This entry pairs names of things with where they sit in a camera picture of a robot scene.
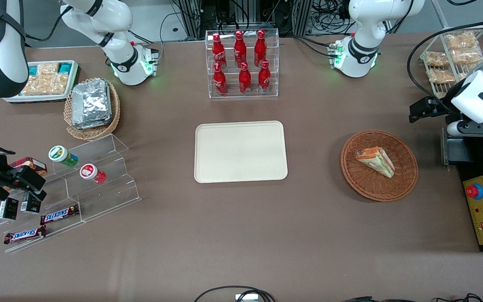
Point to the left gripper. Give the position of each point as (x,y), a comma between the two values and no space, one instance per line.
(446,102)

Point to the triangular sandwich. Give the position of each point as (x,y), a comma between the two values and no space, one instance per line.
(376,161)

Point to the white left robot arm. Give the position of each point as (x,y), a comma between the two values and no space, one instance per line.
(363,42)

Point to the white rectangular snack tray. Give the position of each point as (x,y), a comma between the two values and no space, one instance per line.
(36,97)

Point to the oval light wicker basket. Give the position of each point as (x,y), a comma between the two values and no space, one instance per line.
(94,133)

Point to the round brown wicker basket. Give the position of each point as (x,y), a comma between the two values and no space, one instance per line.
(363,184)

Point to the beige plastic tray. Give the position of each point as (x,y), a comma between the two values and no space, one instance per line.
(237,153)

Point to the brown chocolate box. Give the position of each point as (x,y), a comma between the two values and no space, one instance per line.
(34,164)

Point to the small black box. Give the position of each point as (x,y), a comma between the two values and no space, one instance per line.
(8,209)
(31,204)

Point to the clear bag of fried snacks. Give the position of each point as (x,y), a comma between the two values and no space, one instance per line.
(468,56)
(436,59)
(461,40)
(462,76)
(440,76)

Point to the grey metal block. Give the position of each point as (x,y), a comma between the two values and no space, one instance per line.
(455,149)

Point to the green cup with white lid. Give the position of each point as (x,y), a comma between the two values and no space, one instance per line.
(62,155)

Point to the brown snickers bar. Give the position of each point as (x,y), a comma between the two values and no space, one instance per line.
(59,214)
(24,235)

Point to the red cup with white lid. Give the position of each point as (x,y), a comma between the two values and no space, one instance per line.
(92,173)

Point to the black machine base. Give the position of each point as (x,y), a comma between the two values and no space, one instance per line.
(472,167)

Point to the clear acrylic stepped shelf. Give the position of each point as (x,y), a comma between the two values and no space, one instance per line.
(107,197)

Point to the red emergency stop button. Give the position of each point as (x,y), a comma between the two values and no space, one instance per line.
(473,191)

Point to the silver foil pack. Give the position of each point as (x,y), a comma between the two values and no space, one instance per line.
(91,100)
(99,124)

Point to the clear bag of crackers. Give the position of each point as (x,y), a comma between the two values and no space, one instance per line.
(58,83)
(48,68)
(35,86)

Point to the teal snack packet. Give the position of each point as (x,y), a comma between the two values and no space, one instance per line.
(33,70)
(65,67)

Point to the red cola bottle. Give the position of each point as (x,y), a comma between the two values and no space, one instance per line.
(264,79)
(218,52)
(240,50)
(245,80)
(260,49)
(219,82)

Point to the clear acrylic bottle rack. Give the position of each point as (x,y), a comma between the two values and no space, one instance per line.
(229,93)

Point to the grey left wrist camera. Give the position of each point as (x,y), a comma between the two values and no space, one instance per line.
(459,128)

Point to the aluminium frame post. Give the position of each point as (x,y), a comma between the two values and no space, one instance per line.
(302,16)
(192,19)

